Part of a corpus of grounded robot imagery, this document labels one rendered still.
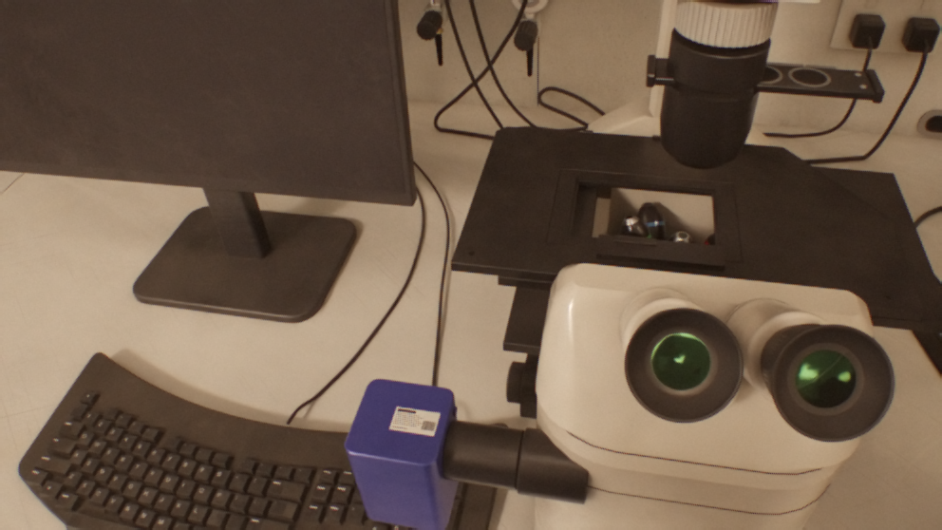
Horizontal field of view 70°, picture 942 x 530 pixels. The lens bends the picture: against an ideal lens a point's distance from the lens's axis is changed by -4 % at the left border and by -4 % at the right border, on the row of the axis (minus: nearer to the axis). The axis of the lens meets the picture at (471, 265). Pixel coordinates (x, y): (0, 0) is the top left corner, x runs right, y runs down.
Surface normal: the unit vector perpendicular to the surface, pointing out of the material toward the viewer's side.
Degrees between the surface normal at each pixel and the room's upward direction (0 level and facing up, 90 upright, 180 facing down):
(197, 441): 5
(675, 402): 5
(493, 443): 11
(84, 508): 0
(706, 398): 28
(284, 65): 86
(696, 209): 90
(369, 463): 90
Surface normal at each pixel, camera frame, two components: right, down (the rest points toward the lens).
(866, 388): -0.81, -0.15
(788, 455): -0.19, 0.04
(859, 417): -0.57, -0.53
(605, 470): -0.33, 0.65
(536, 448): -0.09, -0.59
